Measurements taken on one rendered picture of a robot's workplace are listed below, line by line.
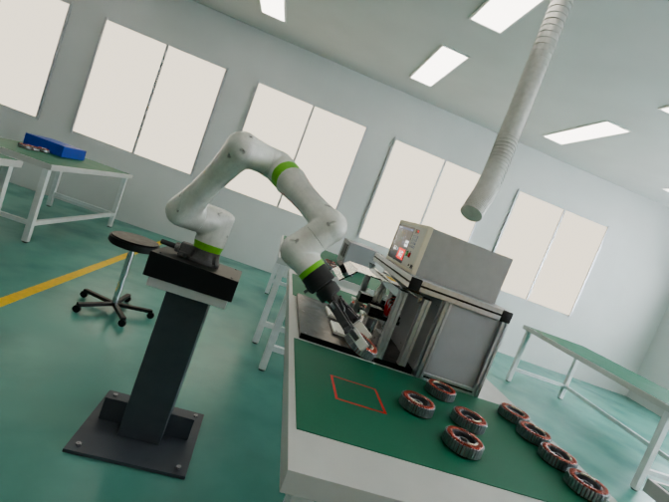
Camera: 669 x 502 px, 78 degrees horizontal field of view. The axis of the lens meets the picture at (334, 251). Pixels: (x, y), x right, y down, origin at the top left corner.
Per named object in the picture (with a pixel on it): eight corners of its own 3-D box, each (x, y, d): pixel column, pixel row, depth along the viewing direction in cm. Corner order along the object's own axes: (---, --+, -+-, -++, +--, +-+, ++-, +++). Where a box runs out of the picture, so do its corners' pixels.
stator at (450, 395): (459, 402, 151) (463, 393, 151) (441, 403, 144) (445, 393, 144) (435, 386, 160) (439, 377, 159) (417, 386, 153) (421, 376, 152)
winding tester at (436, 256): (410, 273, 168) (429, 226, 166) (385, 257, 211) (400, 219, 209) (495, 304, 174) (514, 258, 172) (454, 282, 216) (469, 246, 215)
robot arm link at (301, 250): (276, 249, 138) (270, 245, 127) (306, 226, 139) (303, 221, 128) (301, 282, 137) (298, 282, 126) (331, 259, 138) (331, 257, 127)
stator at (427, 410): (404, 395, 139) (408, 385, 138) (435, 414, 133) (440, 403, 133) (392, 403, 129) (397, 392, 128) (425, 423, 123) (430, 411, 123)
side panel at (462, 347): (414, 377, 162) (445, 301, 159) (412, 374, 165) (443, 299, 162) (477, 397, 166) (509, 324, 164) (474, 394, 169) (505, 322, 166)
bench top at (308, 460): (279, 492, 80) (288, 469, 80) (287, 275, 297) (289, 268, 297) (698, 604, 95) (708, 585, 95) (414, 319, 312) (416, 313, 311)
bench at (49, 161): (-82, 209, 357) (-58, 125, 350) (46, 204, 544) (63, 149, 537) (27, 245, 370) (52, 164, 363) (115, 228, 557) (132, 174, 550)
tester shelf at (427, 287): (407, 288, 157) (412, 276, 157) (372, 260, 224) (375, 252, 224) (509, 324, 164) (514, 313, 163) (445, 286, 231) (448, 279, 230)
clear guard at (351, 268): (338, 280, 155) (343, 265, 155) (332, 269, 179) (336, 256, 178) (417, 308, 160) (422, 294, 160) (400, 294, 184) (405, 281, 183)
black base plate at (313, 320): (299, 338, 157) (301, 332, 157) (296, 297, 220) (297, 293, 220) (410, 375, 164) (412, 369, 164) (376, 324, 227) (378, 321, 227)
